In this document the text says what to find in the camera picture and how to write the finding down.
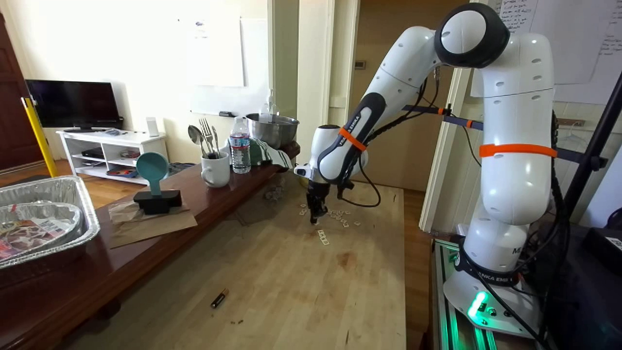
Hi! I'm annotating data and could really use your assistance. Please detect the dark brown wooden table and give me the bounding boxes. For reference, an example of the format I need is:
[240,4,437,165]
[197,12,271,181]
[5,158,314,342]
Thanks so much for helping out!
[0,158,289,350]

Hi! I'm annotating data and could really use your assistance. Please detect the black equipment box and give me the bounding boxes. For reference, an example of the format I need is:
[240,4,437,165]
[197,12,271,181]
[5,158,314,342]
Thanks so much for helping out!
[534,212,622,350]

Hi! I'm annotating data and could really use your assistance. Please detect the brown wooden door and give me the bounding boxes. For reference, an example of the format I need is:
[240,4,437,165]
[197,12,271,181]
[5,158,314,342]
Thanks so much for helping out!
[341,0,472,194]

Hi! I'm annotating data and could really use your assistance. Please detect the yellow stick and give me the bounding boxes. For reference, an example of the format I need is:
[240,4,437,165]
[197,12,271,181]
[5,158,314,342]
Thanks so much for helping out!
[19,95,59,179]

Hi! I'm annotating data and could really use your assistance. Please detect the crumpled white cloth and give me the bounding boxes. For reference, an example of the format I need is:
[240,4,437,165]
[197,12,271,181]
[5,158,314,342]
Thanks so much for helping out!
[256,142,295,173]

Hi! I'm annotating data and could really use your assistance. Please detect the white wall board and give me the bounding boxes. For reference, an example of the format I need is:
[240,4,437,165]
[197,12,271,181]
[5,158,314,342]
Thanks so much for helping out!
[170,14,248,89]

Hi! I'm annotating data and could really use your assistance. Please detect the colourful plate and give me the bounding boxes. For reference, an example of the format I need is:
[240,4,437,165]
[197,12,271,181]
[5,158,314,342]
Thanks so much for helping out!
[0,198,83,263]

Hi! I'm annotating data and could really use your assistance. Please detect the orange strap on forearm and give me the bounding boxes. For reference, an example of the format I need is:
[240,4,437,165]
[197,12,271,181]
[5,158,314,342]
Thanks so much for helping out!
[335,124,369,154]

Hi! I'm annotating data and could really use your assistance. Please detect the white ceramic mug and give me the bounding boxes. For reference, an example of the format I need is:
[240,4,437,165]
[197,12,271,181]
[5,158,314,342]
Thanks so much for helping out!
[199,152,232,191]

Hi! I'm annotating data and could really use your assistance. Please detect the purple bar clamp orange tips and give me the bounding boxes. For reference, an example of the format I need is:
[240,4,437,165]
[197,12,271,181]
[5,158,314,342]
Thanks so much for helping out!
[402,103,610,171]

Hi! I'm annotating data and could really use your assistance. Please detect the robot base plate green light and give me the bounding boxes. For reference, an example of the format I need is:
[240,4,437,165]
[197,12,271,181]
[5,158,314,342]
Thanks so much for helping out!
[440,266,543,340]

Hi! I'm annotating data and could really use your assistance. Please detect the black flat screen television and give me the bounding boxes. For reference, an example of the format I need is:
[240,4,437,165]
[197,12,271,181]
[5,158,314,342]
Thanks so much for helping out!
[24,78,126,132]

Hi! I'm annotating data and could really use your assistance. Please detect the metal fork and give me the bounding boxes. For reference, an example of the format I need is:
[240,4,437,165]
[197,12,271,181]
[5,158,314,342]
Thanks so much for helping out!
[197,117,221,158]

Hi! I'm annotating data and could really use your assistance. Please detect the white leaning panel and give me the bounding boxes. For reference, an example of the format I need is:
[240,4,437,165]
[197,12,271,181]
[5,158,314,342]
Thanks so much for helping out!
[415,64,485,235]

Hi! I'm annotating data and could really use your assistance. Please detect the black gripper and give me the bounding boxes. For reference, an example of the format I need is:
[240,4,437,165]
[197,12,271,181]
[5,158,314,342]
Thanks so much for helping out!
[302,179,332,228]

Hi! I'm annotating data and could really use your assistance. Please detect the brown cardboard sheet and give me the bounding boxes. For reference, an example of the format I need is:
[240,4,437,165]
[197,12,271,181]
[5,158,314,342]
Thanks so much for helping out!
[104,196,199,251]

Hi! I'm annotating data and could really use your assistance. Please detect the orange strap on lower link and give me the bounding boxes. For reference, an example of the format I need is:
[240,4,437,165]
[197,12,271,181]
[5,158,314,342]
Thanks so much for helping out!
[477,142,559,161]

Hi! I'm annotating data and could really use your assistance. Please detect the aluminium rail frame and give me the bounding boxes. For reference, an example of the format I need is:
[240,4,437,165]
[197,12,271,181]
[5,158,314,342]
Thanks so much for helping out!
[429,237,520,350]

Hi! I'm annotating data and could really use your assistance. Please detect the aluminium foil tray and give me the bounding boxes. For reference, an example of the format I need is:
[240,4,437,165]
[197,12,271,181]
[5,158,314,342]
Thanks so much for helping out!
[0,173,102,272]

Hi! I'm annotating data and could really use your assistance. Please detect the white television shelf unit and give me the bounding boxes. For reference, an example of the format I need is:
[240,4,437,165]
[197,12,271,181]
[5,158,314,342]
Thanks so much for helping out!
[56,128,170,187]

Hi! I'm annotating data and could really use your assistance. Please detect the clear plastic water bottle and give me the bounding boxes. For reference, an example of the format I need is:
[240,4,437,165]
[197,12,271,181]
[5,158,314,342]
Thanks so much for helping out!
[227,115,252,175]

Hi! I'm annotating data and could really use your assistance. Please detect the black tripod pole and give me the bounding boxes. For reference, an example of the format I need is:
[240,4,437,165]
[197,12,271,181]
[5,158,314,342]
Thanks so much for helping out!
[557,68,622,226]

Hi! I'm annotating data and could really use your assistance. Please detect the black rectangular base block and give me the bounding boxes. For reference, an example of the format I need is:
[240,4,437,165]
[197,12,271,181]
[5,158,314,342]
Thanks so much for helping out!
[131,189,184,216]

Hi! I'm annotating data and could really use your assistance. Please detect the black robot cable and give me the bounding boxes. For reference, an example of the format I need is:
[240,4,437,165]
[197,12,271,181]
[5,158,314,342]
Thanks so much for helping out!
[334,76,442,212]

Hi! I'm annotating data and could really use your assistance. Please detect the metal spoon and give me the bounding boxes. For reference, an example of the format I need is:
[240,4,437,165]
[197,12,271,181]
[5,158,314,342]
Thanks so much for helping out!
[186,123,209,159]

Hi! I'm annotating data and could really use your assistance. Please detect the dark brown wooden cabinet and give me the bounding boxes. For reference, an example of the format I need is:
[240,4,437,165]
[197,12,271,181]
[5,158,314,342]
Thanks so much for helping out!
[0,12,44,171]

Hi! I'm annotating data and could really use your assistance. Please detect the metal cooking pot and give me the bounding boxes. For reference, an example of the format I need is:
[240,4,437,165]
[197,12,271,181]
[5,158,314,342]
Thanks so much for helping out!
[248,111,301,150]

